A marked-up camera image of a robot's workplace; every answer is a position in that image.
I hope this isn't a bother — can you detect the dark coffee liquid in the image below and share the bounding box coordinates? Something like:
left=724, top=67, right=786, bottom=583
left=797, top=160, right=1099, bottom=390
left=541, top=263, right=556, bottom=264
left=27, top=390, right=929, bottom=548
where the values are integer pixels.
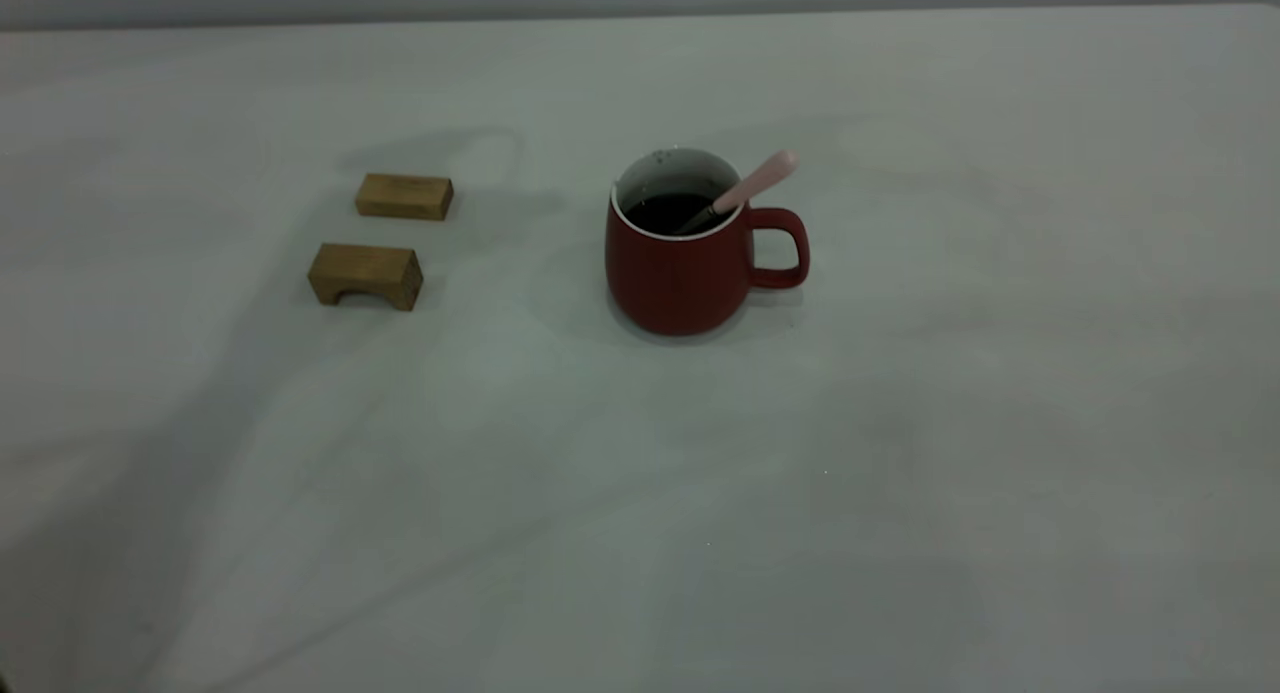
left=625, top=193, right=726, bottom=239

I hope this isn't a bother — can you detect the flat wooden block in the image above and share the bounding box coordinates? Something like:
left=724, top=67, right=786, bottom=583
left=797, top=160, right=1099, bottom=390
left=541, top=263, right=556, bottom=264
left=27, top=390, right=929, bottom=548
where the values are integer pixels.
left=355, top=173, right=455, bottom=222

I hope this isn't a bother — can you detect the arched wooden block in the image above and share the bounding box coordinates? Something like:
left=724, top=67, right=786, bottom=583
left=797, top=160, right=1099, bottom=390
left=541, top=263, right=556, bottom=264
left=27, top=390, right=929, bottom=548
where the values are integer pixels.
left=307, top=242, right=424, bottom=312

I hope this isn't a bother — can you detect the pink handled metal spoon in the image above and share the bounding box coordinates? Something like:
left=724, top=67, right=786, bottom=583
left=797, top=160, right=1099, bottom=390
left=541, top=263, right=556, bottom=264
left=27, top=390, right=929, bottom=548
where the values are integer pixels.
left=672, top=150, right=800, bottom=236

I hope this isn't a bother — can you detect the red ceramic mug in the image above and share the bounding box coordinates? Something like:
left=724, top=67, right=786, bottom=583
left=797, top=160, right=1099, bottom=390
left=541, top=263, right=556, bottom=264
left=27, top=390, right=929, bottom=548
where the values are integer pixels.
left=604, top=147, right=811, bottom=338

